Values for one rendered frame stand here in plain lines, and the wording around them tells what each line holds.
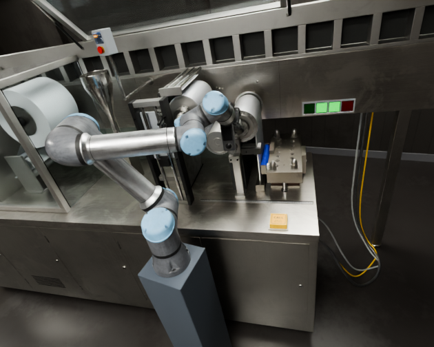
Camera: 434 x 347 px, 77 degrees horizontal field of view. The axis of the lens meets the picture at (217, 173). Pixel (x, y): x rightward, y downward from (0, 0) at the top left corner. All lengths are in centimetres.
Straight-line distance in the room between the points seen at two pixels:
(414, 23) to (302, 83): 48
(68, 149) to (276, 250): 92
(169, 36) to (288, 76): 64
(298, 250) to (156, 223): 63
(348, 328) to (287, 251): 84
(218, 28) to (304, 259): 115
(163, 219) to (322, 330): 130
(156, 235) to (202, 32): 100
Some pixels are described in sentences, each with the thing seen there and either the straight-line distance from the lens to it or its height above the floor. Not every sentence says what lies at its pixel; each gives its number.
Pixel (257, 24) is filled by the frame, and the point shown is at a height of 161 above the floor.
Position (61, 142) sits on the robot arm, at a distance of 89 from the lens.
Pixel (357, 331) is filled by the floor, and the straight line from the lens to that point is 201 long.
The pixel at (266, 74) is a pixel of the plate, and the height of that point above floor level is 138.
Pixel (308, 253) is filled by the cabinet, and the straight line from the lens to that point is 130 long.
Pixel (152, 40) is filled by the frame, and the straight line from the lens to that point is 161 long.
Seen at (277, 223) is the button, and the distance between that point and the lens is 118.
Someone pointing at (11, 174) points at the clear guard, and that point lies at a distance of 179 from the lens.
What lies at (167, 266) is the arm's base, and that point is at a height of 95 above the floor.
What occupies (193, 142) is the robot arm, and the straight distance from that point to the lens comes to 78.
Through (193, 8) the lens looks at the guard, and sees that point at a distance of 148.
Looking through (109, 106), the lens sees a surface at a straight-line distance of 156.
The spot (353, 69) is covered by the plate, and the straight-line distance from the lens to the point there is 150.
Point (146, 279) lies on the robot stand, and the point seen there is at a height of 89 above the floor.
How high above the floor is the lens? 175
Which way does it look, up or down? 33 degrees down
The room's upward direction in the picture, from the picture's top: 11 degrees counter-clockwise
